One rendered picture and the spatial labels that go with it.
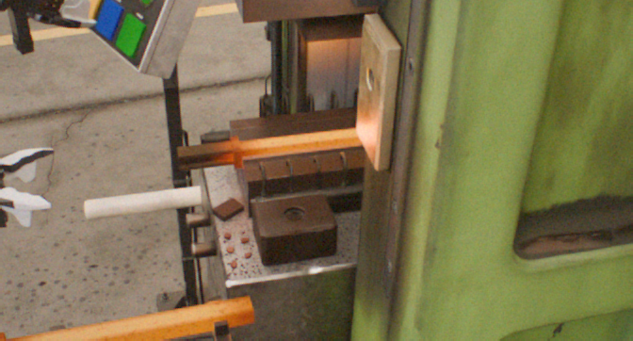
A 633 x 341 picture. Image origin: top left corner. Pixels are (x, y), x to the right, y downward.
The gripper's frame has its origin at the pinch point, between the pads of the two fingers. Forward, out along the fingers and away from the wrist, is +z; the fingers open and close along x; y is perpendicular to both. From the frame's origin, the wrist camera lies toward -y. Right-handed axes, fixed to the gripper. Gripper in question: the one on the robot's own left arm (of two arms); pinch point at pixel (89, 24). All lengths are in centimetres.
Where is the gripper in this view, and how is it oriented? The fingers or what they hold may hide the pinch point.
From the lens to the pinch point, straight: 164.3
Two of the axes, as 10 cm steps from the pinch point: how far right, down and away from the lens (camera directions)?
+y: 4.1, -8.7, -2.7
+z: 6.6, 0.9, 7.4
